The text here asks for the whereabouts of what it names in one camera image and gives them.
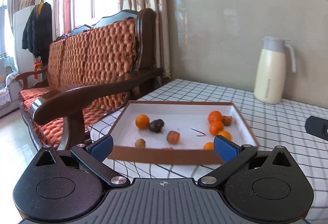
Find small orange kumquat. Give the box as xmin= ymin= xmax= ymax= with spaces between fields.
xmin=217 ymin=130 xmax=232 ymax=140

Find wrinkled tangerine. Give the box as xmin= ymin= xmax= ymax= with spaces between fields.
xmin=203 ymin=142 xmax=214 ymax=150

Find small orange tangerine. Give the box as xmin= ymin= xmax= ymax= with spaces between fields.
xmin=209 ymin=121 xmax=224 ymax=136

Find white tray brown rim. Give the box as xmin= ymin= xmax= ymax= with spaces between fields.
xmin=108 ymin=101 xmax=258 ymax=165

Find cut orange carrot piece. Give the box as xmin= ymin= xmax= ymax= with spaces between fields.
xmin=166 ymin=131 xmax=180 ymax=145

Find brown kiwi fruit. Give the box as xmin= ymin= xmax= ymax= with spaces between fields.
xmin=134 ymin=139 xmax=146 ymax=149

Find cream thermos jug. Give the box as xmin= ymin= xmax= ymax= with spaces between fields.
xmin=254 ymin=36 xmax=296 ymax=104

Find dark passion fruit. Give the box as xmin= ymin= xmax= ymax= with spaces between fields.
xmin=148 ymin=119 xmax=165 ymax=133

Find wooden sofa orange cushions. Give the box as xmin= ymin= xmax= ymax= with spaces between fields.
xmin=16 ymin=8 xmax=163 ymax=150

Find grey armchair with lace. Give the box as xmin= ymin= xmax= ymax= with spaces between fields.
xmin=0 ymin=57 xmax=22 ymax=117

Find white refrigerator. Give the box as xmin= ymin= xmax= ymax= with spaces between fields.
xmin=13 ymin=5 xmax=37 ymax=75

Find black coat on rack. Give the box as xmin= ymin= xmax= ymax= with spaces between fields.
xmin=22 ymin=2 xmax=53 ymax=66

